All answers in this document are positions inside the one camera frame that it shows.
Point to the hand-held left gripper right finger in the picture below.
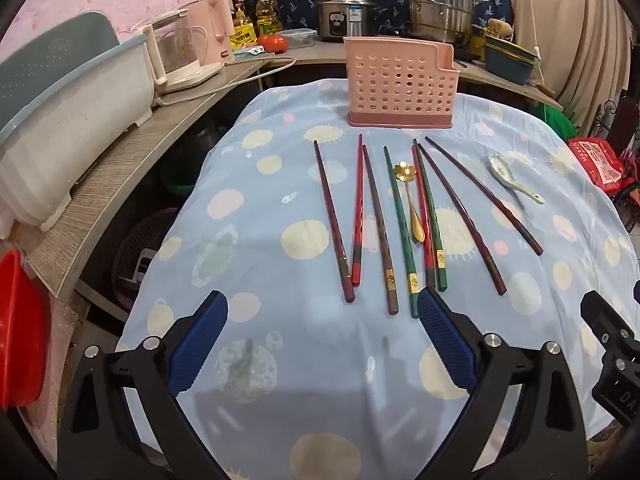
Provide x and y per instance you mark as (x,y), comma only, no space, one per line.
(445,340)

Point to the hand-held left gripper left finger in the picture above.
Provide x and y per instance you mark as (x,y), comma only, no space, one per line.
(200,345)

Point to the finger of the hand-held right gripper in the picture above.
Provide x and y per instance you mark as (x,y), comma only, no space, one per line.
(636,291)
(610,322)

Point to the brown chopstick gold label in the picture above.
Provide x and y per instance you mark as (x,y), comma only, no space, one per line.
(378,225)

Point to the red chopstick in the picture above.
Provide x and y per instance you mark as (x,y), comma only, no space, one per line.
(358,210)
(422,215)

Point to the dark maroon chopstick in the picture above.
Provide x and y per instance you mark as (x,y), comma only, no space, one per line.
(332,220)

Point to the pink perforated utensil basket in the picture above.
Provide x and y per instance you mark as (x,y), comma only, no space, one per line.
(400,85)

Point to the gold flower spoon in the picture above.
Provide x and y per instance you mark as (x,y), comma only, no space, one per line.
(417,225)

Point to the blue printed tablecloth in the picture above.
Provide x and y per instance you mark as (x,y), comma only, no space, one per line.
(280,240)

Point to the red printed bag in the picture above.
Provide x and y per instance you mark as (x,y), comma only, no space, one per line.
(597,162)

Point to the black metal chair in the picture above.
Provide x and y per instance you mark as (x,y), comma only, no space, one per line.
(625,120)

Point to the red plastic basin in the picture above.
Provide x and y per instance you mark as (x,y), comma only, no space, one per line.
(22,330)

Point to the white ceramic spoon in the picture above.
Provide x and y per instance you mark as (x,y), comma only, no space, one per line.
(500,167)

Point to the green plastic bag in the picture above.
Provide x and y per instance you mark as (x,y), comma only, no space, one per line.
(560,122)

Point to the blue plastic basin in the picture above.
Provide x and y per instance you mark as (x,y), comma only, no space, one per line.
(507,70)

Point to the white dish drainer teal lid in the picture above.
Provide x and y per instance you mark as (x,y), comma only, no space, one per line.
(60,125)

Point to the beige curtain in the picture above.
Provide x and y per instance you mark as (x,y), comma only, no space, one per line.
(570,35)

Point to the blue bowl yellow inside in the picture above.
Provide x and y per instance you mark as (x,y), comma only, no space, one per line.
(510,47)

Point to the black induction cooker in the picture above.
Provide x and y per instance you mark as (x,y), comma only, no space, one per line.
(467,52)

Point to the beige loofah sponge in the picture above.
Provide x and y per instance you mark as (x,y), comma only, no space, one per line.
(499,27)

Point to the teal snack packet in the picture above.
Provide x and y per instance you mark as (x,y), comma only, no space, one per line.
(250,51)

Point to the white glass electric kettle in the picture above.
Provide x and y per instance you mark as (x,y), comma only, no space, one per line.
(175,45)

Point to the red tomato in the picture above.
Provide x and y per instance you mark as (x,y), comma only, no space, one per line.
(272,43)

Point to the yellow condiment bottle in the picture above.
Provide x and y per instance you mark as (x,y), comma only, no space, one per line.
(244,32)

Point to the clear plastic food container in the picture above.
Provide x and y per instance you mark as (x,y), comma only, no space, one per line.
(297,40)

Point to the pink electric kettle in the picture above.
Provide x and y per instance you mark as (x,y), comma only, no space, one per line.
(220,25)

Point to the steel steamer pot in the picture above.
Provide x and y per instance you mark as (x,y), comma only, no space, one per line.
(440,5)

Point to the yellow cooking oil bottle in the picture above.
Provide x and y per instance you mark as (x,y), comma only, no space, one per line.
(267,15)

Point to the steel rice cooker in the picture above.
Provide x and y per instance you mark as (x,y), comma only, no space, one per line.
(345,15)

